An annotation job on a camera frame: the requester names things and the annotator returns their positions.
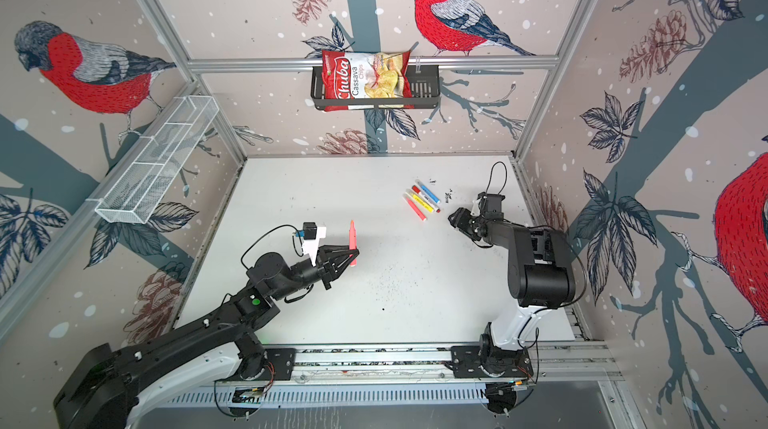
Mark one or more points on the white whiteboard marker pen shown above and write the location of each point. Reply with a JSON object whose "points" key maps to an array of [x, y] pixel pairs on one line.
{"points": [[418, 192]]}

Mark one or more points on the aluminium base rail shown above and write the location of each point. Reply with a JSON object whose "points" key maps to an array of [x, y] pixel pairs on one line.
{"points": [[427, 363]]}

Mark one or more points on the yellow highlighter pen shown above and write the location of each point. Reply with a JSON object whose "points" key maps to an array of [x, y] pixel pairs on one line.
{"points": [[425, 205]]}

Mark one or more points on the blue marker pen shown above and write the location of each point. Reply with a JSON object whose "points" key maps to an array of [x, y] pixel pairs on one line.
{"points": [[432, 197]]}

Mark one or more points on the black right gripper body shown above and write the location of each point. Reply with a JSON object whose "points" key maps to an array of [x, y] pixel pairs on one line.
{"points": [[473, 223]]}

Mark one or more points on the white wire mesh shelf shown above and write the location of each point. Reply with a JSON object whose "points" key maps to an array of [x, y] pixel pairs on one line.
{"points": [[140, 188]]}

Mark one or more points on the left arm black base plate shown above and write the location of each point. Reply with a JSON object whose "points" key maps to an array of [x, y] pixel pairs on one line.
{"points": [[268, 364]]}

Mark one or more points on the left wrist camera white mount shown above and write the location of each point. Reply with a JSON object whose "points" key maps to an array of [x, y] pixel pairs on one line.
{"points": [[310, 235]]}

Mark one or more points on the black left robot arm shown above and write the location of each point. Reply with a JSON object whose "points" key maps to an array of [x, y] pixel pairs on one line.
{"points": [[112, 388]]}

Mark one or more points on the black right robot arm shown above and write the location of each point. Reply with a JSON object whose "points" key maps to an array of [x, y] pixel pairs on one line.
{"points": [[539, 279]]}

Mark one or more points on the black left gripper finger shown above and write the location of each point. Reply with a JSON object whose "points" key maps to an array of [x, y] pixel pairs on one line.
{"points": [[339, 253], [337, 269]]}

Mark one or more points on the red cassava chips bag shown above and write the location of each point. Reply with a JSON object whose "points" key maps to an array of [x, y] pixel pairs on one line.
{"points": [[351, 76]]}

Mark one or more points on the black wire wall basket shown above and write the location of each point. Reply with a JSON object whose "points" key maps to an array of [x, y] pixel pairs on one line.
{"points": [[424, 85]]}

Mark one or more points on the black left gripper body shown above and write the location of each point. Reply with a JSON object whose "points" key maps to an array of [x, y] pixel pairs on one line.
{"points": [[323, 271]]}

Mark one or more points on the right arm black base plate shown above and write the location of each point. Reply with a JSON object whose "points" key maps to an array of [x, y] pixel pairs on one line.
{"points": [[474, 361]]}

